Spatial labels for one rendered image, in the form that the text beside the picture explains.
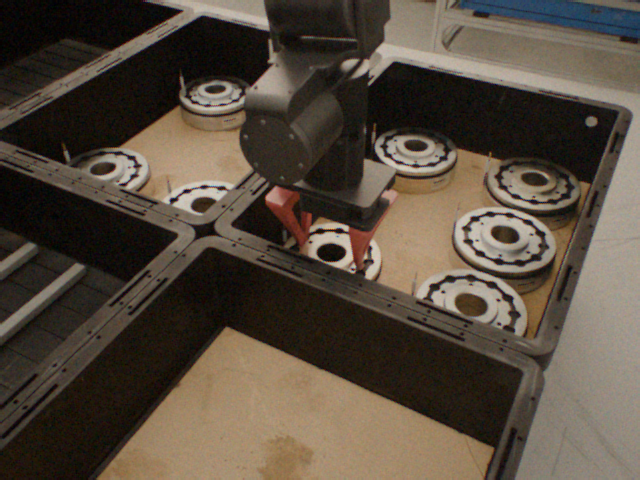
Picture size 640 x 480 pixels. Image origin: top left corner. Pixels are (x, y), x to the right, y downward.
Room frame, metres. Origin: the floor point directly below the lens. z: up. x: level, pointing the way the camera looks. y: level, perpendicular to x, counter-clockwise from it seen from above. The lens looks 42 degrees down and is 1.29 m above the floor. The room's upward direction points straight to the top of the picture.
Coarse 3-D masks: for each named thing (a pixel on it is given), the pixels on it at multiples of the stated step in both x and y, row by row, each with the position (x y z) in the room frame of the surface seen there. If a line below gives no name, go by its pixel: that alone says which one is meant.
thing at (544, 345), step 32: (384, 64) 0.73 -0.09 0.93; (416, 64) 0.73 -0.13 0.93; (544, 96) 0.65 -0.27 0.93; (576, 96) 0.65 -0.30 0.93; (608, 160) 0.52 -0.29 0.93; (256, 192) 0.48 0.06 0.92; (224, 224) 0.42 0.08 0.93; (288, 256) 0.38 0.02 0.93; (576, 256) 0.38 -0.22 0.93; (384, 288) 0.34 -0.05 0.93; (448, 320) 0.31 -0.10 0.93; (544, 320) 0.31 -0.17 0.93; (544, 352) 0.28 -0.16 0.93
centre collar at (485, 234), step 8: (488, 224) 0.49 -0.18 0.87; (496, 224) 0.49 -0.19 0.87; (504, 224) 0.49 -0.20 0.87; (512, 224) 0.49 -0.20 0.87; (480, 232) 0.49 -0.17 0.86; (488, 232) 0.48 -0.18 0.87; (520, 232) 0.48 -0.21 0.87; (488, 240) 0.47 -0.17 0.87; (520, 240) 0.47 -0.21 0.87; (528, 240) 0.47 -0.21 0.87; (496, 248) 0.46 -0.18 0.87; (504, 248) 0.46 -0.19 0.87; (512, 248) 0.46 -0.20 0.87; (520, 248) 0.46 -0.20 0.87
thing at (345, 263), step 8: (320, 240) 0.47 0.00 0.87; (328, 240) 0.47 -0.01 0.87; (336, 240) 0.47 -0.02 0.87; (344, 240) 0.47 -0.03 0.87; (312, 248) 0.46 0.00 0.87; (320, 248) 0.46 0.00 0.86; (344, 248) 0.46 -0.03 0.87; (312, 256) 0.45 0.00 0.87; (344, 256) 0.45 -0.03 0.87; (336, 264) 0.43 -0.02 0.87; (344, 264) 0.43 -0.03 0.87
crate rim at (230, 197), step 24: (192, 24) 0.87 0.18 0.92; (240, 24) 0.86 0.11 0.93; (144, 48) 0.78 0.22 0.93; (96, 72) 0.71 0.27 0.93; (48, 96) 0.65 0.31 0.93; (24, 120) 0.60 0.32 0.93; (0, 144) 0.55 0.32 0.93; (48, 168) 0.50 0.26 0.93; (72, 168) 0.50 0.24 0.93; (120, 192) 0.47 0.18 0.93; (240, 192) 0.47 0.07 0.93; (168, 216) 0.43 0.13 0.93; (192, 216) 0.43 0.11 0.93; (216, 216) 0.43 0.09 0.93
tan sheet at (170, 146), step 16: (176, 112) 0.79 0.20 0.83; (160, 128) 0.74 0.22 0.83; (176, 128) 0.74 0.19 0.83; (192, 128) 0.74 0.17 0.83; (128, 144) 0.70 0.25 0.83; (144, 144) 0.70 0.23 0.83; (160, 144) 0.70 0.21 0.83; (176, 144) 0.70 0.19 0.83; (192, 144) 0.70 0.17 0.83; (208, 144) 0.70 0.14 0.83; (224, 144) 0.70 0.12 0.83; (160, 160) 0.67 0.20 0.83; (176, 160) 0.67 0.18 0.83; (192, 160) 0.67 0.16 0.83; (208, 160) 0.67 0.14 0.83; (224, 160) 0.67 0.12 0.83; (240, 160) 0.67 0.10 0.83; (160, 176) 0.63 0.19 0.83; (176, 176) 0.63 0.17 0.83; (192, 176) 0.63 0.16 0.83; (208, 176) 0.63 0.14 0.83; (224, 176) 0.63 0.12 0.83; (240, 176) 0.63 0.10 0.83; (160, 192) 0.60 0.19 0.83
